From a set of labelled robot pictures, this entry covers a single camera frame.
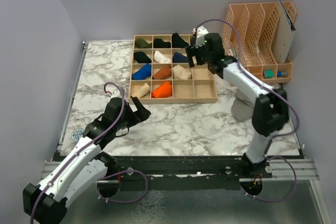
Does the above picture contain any pink file organizer rack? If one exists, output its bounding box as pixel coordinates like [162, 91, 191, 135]
[225, 2, 292, 84]

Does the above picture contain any grey underwear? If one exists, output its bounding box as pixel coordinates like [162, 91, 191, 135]
[231, 90, 254, 122]

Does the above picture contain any orange rolled cloth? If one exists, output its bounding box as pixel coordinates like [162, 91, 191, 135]
[151, 81, 173, 99]

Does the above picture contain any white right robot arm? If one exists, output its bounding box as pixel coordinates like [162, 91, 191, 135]
[185, 26, 289, 177]

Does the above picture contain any wooden compartment tray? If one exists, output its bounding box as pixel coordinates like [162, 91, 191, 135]
[128, 33, 217, 104]

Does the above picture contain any navy rolled cloth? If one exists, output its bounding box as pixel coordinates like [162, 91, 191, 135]
[172, 52, 188, 63]

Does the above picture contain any white rolled cloth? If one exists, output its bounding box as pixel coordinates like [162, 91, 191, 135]
[153, 50, 172, 63]

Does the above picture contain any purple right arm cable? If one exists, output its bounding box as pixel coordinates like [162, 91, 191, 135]
[193, 19, 300, 203]

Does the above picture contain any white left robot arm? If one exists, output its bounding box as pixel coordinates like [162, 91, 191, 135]
[23, 98, 151, 223]

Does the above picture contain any beige rolled cloth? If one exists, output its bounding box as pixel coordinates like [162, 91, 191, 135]
[131, 83, 151, 99]

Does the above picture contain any blue grey cylinder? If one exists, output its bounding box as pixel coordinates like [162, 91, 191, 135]
[277, 71, 288, 78]

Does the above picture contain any blue rolled cloth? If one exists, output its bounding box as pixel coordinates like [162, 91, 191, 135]
[132, 63, 152, 80]

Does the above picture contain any grey folder in rack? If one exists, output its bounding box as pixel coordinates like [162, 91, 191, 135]
[271, 0, 297, 63]

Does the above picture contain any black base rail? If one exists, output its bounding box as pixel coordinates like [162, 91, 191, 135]
[51, 154, 274, 191]

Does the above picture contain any black rolled cloth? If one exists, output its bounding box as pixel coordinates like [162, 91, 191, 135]
[171, 33, 189, 48]
[153, 38, 171, 48]
[133, 51, 152, 63]

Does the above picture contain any beige boxer underwear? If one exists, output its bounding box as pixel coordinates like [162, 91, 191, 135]
[172, 65, 192, 80]

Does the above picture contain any brown rolled cloth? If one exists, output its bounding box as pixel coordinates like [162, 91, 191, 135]
[153, 65, 172, 80]

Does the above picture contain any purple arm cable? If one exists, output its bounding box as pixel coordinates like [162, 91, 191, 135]
[193, 19, 300, 203]
[29, 82, 148, 224]

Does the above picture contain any olive green rolled cloth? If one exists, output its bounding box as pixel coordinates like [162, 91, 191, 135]
[134, 38, 152, 49]

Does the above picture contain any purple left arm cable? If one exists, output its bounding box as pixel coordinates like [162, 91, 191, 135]
[29, 82, 148, 224]

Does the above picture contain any black rolled cloth left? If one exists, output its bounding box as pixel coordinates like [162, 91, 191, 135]
[133, 51, 152, 63]

